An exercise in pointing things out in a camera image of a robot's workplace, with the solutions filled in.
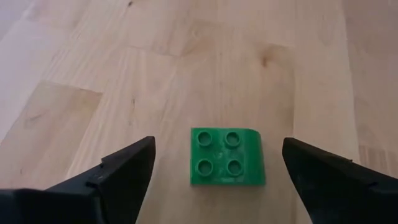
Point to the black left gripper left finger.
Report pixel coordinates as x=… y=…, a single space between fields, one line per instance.
x=127 y=177

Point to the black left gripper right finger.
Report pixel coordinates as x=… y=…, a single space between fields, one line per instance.
x=326 y=186

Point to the green 2x2 toy brick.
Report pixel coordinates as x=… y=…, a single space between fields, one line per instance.
x=227 y=157

